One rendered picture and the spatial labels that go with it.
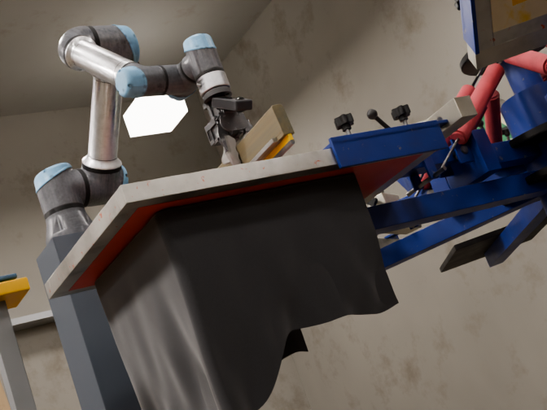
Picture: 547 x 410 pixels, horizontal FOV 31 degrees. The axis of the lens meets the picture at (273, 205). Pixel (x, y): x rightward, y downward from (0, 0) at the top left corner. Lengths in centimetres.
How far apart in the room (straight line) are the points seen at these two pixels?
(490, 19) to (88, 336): 132
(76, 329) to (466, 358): 588
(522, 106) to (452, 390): 586
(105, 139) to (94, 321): 54
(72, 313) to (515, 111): 135
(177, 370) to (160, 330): 9
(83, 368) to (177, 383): 75
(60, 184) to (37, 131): 744
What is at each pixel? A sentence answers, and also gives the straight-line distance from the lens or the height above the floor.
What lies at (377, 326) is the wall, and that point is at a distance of 913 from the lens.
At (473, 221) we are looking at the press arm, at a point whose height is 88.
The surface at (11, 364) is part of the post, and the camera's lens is 211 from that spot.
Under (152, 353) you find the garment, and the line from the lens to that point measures 212.
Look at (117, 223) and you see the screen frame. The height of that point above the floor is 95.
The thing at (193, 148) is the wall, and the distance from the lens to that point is 1083.
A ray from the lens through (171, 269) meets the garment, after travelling 194.
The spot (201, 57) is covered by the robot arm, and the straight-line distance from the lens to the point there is 242.
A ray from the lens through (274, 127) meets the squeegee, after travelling 219.
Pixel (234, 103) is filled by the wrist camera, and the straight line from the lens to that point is 230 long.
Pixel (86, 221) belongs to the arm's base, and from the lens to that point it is 285.
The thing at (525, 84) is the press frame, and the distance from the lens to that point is 294.
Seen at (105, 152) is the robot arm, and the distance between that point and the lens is 291.
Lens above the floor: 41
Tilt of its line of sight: 14 degrees up
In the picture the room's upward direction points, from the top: 20 degrees counter-clockwise
